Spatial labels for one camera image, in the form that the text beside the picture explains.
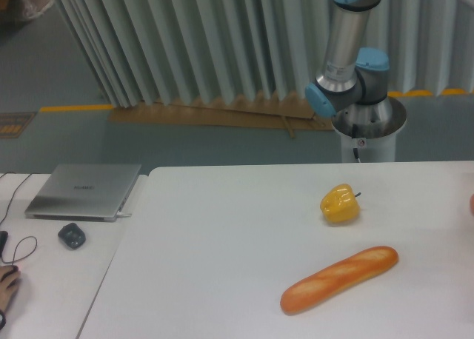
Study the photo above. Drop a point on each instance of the person's hand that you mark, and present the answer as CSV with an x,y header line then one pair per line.
x,y
8,287

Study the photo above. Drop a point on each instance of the black computer mouse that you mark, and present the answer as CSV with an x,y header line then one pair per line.
x,y
13,270

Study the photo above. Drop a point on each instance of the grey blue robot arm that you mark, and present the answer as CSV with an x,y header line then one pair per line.
x,y
348,65

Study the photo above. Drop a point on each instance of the striped sleeve forearm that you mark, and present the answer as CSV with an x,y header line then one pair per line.
x,y
2,320

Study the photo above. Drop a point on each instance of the black pen-like object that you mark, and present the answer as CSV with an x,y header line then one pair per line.
x,y
3,240

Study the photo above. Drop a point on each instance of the dark grey small device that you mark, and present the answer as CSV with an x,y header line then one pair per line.
x,y
72,236

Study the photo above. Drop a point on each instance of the silver closed laptop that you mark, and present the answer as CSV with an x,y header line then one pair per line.
x,y
91,192

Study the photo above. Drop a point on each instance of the folded white partition screen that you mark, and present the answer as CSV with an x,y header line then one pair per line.
x,y
183,50

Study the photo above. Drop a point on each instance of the orange baguette bread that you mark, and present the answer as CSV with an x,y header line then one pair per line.
x,y
336,278

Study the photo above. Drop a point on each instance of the brown cardboard sheet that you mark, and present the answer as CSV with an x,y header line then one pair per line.
x,y
198,116

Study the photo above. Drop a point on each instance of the yellow bell pepper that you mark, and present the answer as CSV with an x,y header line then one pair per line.
x,y
340,205

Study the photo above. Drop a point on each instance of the orange object at edge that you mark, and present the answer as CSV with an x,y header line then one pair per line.
x,y
472,204

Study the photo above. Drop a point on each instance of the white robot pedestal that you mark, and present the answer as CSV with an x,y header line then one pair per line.
x,y
369,132

